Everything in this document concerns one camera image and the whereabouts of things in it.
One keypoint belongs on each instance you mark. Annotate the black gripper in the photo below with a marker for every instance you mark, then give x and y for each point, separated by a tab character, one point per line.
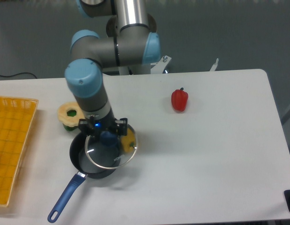
94	127

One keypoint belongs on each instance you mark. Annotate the glass pot lid blue knob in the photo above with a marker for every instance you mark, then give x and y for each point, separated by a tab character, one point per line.
105	151

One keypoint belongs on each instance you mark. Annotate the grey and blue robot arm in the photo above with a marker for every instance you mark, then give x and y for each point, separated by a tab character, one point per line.
133	44

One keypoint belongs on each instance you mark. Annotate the yellow toy bell pepper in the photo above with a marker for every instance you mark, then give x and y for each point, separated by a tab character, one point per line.
128	142

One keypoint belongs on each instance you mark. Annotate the green toy pepper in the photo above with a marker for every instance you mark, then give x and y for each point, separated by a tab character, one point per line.
71	121

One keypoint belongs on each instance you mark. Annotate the dark blue saucepan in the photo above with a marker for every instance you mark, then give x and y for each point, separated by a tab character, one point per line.
85	169

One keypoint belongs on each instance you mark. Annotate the red toy bell pepper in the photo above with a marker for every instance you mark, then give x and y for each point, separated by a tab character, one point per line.
179	99

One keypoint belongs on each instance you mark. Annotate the yellow woven basket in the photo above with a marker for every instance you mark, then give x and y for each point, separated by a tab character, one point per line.
16	117

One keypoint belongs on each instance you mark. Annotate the white base frame with bolts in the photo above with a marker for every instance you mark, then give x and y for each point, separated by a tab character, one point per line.
160	68

